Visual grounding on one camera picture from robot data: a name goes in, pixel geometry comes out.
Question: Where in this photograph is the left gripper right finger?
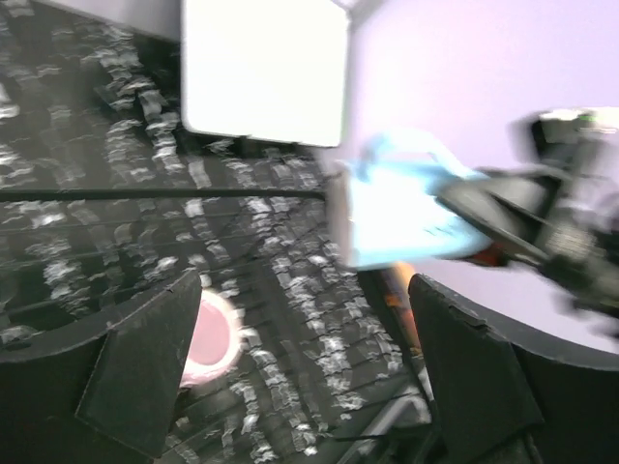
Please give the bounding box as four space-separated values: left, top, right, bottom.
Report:
408 275 618 463

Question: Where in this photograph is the black wire dish rack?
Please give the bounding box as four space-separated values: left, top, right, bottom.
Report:
1 188 432 463

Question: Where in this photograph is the light blue ceramic mug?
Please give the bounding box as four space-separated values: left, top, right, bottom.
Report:
326 129 490 270

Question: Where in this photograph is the black marble pattern mat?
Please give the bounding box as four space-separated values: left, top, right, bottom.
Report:
0 0 427 464

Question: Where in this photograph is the mauve ceramic mug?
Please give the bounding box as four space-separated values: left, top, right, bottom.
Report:
180 289 243 389

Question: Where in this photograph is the right wooden rack handle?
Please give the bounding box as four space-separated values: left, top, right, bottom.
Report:
381 262 422 354

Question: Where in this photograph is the white whiteboard black frame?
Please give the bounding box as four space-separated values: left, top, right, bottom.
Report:
181 0 350 148

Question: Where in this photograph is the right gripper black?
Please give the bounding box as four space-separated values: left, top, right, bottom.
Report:
436 108 618 314

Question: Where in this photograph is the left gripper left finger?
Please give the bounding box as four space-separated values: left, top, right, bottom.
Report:
1 270 202 463

